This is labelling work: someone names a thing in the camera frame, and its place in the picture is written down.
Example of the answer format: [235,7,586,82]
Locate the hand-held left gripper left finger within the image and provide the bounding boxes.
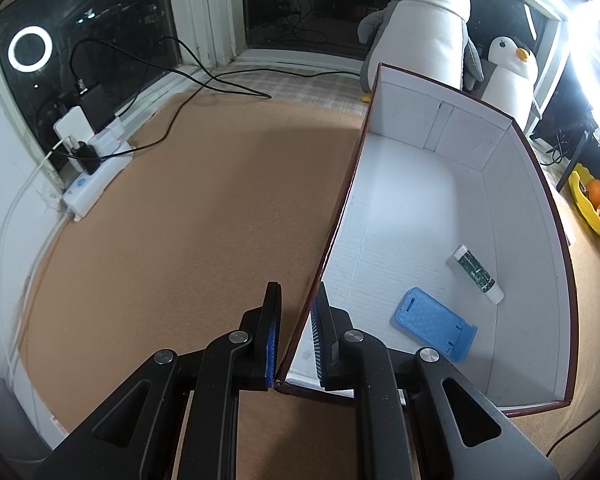
[34,281,283,480]

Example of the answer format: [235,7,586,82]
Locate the white window frame post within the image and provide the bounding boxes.
[167,0,246,68]

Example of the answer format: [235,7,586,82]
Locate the black power adapter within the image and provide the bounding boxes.
[77,85,118,133]

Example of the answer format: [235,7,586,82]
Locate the bright white lamp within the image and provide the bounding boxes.
[572,0,600,111]

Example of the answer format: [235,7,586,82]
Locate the black stand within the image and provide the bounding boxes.
[530,105,600,193]

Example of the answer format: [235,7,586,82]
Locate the white cable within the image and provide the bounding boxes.
[0,135,81,391]

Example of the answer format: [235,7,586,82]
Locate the small penguin plush toy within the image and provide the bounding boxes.
[480,36,539,133]

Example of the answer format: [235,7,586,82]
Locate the white tube with green label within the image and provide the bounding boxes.
[447,245,504,305]

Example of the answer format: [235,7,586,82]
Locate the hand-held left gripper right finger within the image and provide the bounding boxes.
[310,282,561,480]

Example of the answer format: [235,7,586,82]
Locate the long black power cable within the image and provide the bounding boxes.
[97,67,363,161]

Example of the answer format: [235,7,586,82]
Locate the white power strip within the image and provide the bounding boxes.
[61,117,134,222]

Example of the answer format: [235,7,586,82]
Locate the black plug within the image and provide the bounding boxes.
[72,141,102,175]

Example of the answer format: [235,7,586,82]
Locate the white cardboard box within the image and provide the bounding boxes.
[274,62,578,418]

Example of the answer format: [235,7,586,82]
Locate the yellow fruit bowl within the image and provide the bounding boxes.
[568,162,600,245]

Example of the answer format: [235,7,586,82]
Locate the dark floor cable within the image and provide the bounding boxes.
[545,402,600,458]

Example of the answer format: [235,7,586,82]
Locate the large penguin plush toy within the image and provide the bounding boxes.
[357,0,485,103]

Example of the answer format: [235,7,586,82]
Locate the plaid cloth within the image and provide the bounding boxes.
[177,60,376,126]

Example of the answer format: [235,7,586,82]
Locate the black cable with loose end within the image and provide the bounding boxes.
[70,36,272,100]

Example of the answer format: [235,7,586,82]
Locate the round white ring light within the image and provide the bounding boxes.
[7,25,54,71]

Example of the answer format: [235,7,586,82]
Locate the blue plastic phone stand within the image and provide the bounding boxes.
[391,287,478,364]

